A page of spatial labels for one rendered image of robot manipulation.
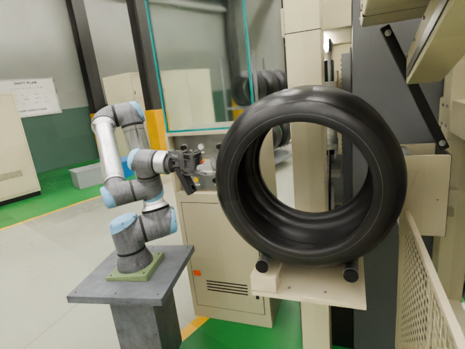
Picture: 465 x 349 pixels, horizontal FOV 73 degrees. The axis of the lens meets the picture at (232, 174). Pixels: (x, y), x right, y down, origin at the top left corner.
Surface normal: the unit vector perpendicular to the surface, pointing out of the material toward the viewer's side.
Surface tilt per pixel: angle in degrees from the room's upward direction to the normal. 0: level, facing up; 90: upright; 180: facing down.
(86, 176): 90
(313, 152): 90
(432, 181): 90
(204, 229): 90
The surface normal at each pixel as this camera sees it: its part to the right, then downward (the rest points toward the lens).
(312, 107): -0.31, 0.11
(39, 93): 0.76, 0.10
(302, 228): -0.17, -0.61
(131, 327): -0.18, 0.29
